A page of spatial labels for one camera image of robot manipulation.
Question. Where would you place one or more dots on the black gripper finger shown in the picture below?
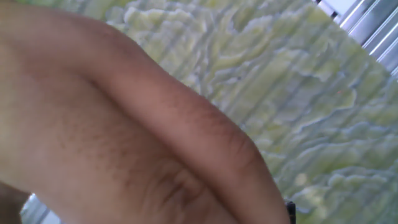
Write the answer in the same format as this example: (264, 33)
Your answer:
(291, 214)

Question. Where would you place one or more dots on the person's left hand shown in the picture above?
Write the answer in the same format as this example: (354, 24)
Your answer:
(109, 124)

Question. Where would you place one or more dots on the green marble pattern mat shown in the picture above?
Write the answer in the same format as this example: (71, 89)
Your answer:
(311, 124)

